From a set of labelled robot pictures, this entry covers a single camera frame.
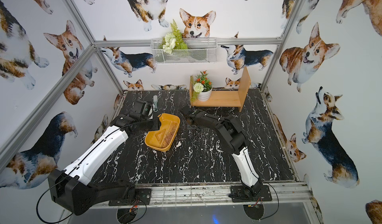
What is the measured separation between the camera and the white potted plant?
0.94 meters

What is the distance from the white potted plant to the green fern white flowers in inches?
8.6

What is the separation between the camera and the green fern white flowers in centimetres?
80
